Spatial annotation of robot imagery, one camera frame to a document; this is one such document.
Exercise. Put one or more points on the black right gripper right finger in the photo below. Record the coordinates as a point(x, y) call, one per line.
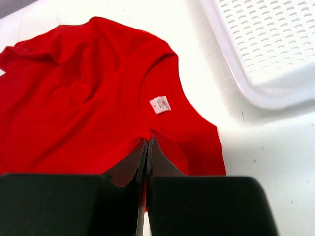
point(181, 205)

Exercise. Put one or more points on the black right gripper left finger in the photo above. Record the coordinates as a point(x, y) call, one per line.
point(109, 204)

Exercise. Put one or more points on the red t-shirt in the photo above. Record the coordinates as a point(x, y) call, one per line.
point(79, 98)

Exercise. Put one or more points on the white plastic basket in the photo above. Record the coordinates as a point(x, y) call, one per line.
point(268, 47)

